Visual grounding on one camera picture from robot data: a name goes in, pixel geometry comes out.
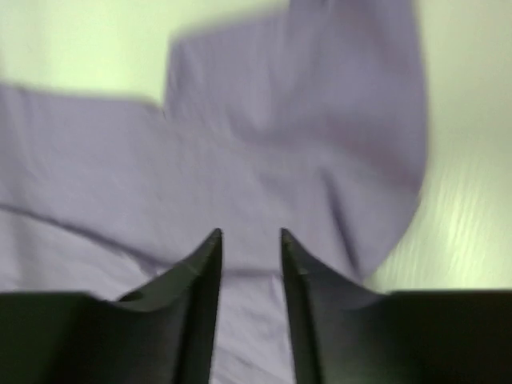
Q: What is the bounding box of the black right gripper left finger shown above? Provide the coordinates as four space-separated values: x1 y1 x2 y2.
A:
1 230 222 383

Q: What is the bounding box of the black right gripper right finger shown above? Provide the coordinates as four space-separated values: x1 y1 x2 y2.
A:
281 230 511 384

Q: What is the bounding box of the purple t-shirt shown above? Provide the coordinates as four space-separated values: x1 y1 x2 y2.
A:
1 1 426 383

